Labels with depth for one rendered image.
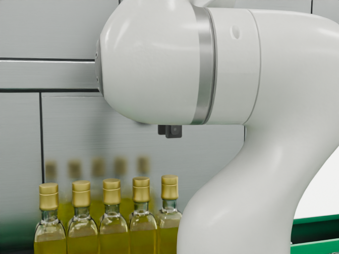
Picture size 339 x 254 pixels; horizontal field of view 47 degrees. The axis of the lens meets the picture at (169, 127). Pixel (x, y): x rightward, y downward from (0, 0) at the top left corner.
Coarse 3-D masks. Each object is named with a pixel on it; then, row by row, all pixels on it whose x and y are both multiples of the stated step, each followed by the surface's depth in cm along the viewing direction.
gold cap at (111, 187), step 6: (108, 180) 75; (114, 180) 75; (120, 180) 75; (108, 186) 73; (114, 186) 74; (120, 186) 75; (108, 192) 74; (114, 192) 74; (120, 192) 75; (108, 198) 74; (114, 198) 74; (120, 198) 75; (108, 204) 74; (114, 204) 74
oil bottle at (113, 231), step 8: (104, 216) 75; (120, 216) 75; (104, 224) 73; (112, 224) 73; (120, 224) 74; (104, 232) 73; (112, 232) 73; (120, 232) 74; (128, 232) 75; (104, 240) 73; (112, 240) 73; (120, 240) 74; (128, 240) 75; (104, 248) 73; (112, 248) 74; (120, 248) 74; (128, 248) 75
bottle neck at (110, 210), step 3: (117, 204) 75; (105, 207) 75; (108, 207) 74; (111, 207) 74; (114, 207) 74; (117, 207) 75; (105, 210) 75; (108, 210) 74; (111, 210) 74; (114, 210) 74; (117, 210) 75; (105, 213) 75; (108, 213) 74; (111, 213) 74; (114, 213) 74; (117, 213) 75; (108, 216) 74; (111, 216) 74; (114, 216) 74
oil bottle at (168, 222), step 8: (160, 216) 77; (168, 216) 77; (176, 216) 77; (160, 224) 76; (168, 224) 76; (176, 224) 77; (160, 232) 76; (168, 232) 76; (176, 232) 77; (160, 240) 76; (168, 240) 77; (176, 240) 77; (160, 248) 77; (168, 248) 77; (176, 248) 77
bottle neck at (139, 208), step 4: (136, 204) 76; (140, 204) 76; (144, 204) 76; (148, 204) 77; (136, 208) 76; (140, 208) 76; (144, 208) 76; (148, 208) 77; (136, 212) 76; (140, 212) 76; (144, 212) 76
